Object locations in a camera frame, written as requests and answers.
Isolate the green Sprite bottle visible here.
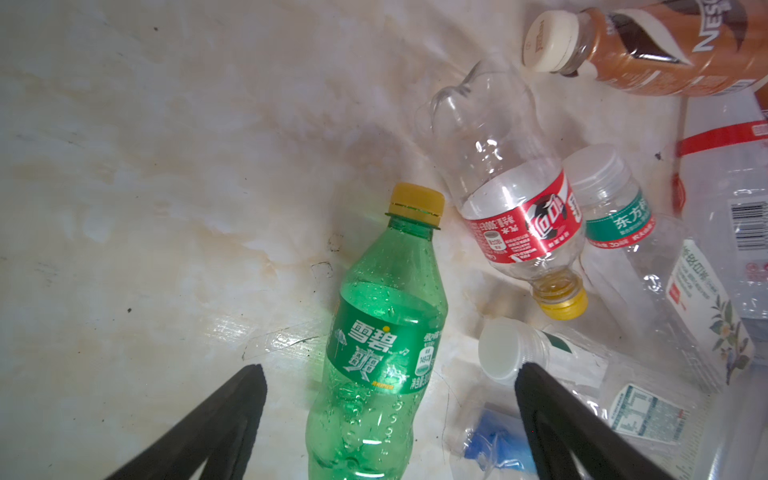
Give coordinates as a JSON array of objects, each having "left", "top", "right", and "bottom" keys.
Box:
[{"left": 306, "top": 182, "right": 448, "bottom": 479}]

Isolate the brown Nescafe coffee bottle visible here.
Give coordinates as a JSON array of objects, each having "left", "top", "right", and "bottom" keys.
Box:
[{"left": 522, "top": 1, "right": 767, "bottom": 97}]

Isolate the clear bottle pink blue label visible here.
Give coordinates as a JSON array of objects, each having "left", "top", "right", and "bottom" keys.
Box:
[{"left": 445, "top": 401, "right": 538, "bottom": 480}]

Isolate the clear bottle red label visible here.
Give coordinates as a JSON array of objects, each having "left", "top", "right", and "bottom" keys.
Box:
[{"left": 418, "top": 58, "right": 588, "bottom": 321}]

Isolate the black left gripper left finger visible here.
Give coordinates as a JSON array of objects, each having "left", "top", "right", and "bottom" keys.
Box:
[{"left": 110, "top": 364, "right": 267, "bottom": 479}]

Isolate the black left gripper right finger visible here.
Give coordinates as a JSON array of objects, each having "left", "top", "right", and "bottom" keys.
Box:
[{"left": 515, "top": 363, "right": 670, "bottom": 479}]

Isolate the small clear bottle green label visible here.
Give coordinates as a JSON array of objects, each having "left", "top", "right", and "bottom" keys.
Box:
[{"left": 478, "top": 317, "right": 705, "bottom": 457}]

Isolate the white bottle red cap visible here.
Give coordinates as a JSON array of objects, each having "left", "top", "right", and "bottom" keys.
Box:
[{"left": 673, "top": 89, "right": 767, "bottom": 364}]

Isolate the clear bottle green white label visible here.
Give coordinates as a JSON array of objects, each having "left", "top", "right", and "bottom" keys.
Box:
[{"left": 563, "top": 144, "right": 754, "bottom": 392}]

